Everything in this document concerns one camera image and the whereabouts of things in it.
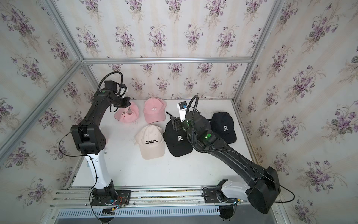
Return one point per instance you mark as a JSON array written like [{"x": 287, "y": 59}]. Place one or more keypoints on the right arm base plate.
[{"x": 218, "y": 195}]

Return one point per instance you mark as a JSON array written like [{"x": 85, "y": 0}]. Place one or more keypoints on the beige baseball cap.
[{"x": 151, "y": 142}]

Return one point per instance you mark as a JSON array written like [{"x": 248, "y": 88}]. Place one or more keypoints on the aluminium mounting rail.
[{"x": 137, "y": 197}]

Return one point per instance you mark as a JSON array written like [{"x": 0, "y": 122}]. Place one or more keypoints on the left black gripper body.
[{"x": 122, "y": 103}]

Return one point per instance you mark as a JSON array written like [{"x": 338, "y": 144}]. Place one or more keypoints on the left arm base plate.
[{"x": 121, "y": 199}]

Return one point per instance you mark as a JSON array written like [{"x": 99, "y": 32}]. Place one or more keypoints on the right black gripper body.
[{"x": 180, "y": 125}]

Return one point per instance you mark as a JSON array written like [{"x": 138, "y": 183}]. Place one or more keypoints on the black cap white letter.
[{"x": 223, "y": 124}]

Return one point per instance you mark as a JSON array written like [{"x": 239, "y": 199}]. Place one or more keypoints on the pink cap back wall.
[{"x": 154, "y": 110}]

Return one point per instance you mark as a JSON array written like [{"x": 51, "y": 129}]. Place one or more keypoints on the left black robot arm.
[{"x": 89, "y": 139}]

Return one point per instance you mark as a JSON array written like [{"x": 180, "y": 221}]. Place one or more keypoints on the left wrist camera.
[{"x": 122, "y": 90}]

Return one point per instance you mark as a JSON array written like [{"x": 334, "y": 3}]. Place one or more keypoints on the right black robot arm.
[{"x": 263, "y": 183}]

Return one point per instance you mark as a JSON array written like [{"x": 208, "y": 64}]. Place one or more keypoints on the pink cap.
[{"x": 127, "y": 115}]

